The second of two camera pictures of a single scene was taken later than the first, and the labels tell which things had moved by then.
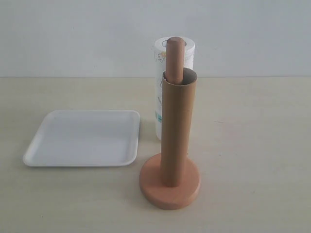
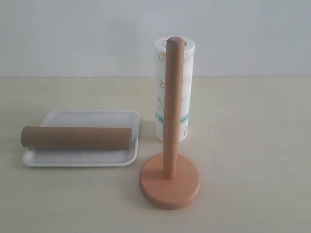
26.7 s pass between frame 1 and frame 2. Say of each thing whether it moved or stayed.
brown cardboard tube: moved
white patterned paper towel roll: stayed
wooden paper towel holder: stayed
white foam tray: stayed
